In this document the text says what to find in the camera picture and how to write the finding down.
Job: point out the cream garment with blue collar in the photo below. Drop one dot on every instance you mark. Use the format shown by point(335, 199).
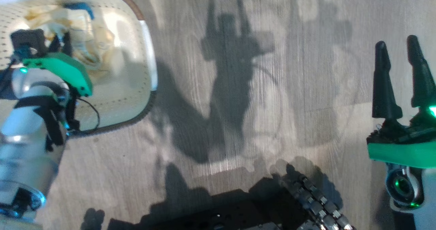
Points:
point(92, 36)

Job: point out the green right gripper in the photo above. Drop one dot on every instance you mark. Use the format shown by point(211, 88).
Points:
point(402, 148)

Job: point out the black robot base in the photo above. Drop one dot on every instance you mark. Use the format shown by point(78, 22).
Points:
point(221, 213)

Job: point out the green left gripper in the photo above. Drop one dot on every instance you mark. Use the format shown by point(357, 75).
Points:
point(64, 68)

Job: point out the white perforated laundry basket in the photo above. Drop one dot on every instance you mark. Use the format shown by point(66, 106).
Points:
point(129, 87)

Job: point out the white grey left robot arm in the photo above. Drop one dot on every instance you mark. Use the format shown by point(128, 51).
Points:
point(27, 148)

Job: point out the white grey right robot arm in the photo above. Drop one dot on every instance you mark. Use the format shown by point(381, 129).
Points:
point(422, 196)

